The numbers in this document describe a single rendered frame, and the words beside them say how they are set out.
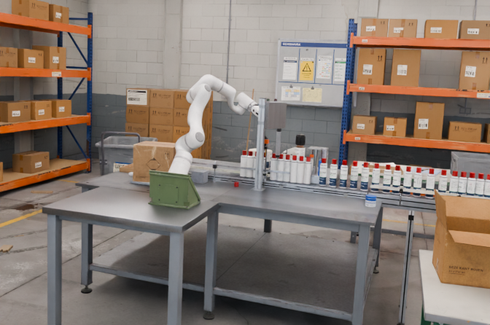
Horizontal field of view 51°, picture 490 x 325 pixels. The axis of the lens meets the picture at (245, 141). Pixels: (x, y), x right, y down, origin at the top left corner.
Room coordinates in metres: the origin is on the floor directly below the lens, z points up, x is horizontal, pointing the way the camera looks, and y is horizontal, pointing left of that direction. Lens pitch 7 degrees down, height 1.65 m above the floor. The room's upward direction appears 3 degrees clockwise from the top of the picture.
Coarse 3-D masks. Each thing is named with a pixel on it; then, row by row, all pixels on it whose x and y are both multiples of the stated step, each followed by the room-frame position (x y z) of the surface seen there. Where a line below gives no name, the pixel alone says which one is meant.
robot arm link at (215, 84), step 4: (204, 76) 3.74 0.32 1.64; (208, 76) 3.74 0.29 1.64; (212, 76) 3.76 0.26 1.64; (200, 80) 3.71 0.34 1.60; (204, 80) 3.71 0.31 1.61; (208, 80) 3.72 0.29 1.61; (212, 80) 3.74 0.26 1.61; (216, 80) 3.76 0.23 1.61; (220, 80) 3.80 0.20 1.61; (196, 84) 3.72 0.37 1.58; (200, 84) 3.71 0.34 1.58; (208, 84) 3.72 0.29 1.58; (212, 84) 3.74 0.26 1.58; (216, 84) 3.76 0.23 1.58; (220, 84) 3.78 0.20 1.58; (192, 88) 3.71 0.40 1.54; (212, 88) 3.77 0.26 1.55; (216, 88) 3.77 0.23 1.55; (220, 88) 3.78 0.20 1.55; (188, 92) 3.68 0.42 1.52; (188, 96) 3.66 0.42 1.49; (188, 100) 3.67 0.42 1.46; (192, 100) 3.65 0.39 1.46
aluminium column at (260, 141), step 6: (264, 102) 3.66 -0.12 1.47; (258, 114) 3.67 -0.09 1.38; (264, 114) 3.66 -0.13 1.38; (258, 120) 3.67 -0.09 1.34; (258, 126) 3.67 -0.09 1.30; (258, 132) 3.67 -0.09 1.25; (264, 132) 3.68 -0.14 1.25; (258, 138) 3.67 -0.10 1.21; (264, 138) 3.69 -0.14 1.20; (258, 144) 3.67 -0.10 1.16; (258, 150) 3.67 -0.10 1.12; (258, 156) 3.68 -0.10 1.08; (258, 162) 3.67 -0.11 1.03; (258, 168) 3.67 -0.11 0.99; (258, 174) 3.67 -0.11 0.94; (258, 180) 3.67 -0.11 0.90; (258, 186) 3.66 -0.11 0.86
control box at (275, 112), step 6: (270, 102) 3.64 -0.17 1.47; (276, 102) 3.68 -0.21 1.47; (282, 102) 3.71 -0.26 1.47; (270, 108) 3.64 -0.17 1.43; (276, 108) 3.68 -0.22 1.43; (282, 108) 3.71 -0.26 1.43; (270, 114) 3.64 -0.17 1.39; (276, 114) 3.68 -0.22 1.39; (282, 114) 3.71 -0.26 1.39; (264, 120) 3.66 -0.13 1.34; (270, 120) 3.64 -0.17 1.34; (276, 120) 3.68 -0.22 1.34; (282, 120) 3.71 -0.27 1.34; (264, 126) 3.66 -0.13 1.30; (270, 126) 3.64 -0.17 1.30; (276, 126) 3.68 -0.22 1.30; (282, 126) 3.71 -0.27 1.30
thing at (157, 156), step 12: (144, 144) 3.69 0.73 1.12; (156, 144) 3.72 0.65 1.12; (168, 144) 3.75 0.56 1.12; (144, 156) 3.64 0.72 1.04; (156, 156) 3.63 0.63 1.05; (168, 156) 3.61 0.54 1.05; (144, 168) 3.64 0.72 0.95; (156, 168) 3.63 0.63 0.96; (168, 168) 3.61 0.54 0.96; (144, 180) 3.64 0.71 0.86
